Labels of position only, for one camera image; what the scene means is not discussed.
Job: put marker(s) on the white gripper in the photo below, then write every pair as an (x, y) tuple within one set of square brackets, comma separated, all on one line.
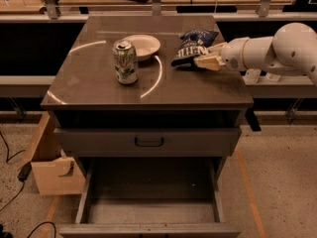
[(232, 54)]

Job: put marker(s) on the blue chip bag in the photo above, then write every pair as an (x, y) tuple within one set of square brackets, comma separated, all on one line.
[(195, 43)]

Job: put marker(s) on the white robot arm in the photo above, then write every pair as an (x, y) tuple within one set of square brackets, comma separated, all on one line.
[(292, 51)]

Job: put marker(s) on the grey drawer cabinet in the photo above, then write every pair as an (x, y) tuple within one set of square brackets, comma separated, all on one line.
[(86, 93)]

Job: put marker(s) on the closed grey upper drawer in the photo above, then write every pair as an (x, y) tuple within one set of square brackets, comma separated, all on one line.
[(148, 143)]

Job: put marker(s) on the open grey lower drawer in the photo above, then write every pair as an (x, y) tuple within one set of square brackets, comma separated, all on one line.
[(150, 198)]

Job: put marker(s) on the left clear sanitizer bottle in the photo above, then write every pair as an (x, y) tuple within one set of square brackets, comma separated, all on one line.
[(252, 75)]

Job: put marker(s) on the clear sanitizer bottle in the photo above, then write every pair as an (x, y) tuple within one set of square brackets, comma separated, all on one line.
[(252, 75), (272, 77)]

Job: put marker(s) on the right clear sanitizer bottle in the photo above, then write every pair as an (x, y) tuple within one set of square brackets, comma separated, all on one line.
[(272, 77)]

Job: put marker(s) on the white bowl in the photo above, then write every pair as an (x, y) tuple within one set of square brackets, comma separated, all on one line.
[(145, 45)]

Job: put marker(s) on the green white soda can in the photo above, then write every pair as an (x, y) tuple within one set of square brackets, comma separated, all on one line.
[(125, 61)]

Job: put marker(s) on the wooden box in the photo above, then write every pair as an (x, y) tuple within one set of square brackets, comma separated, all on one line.
[(54, 172)]

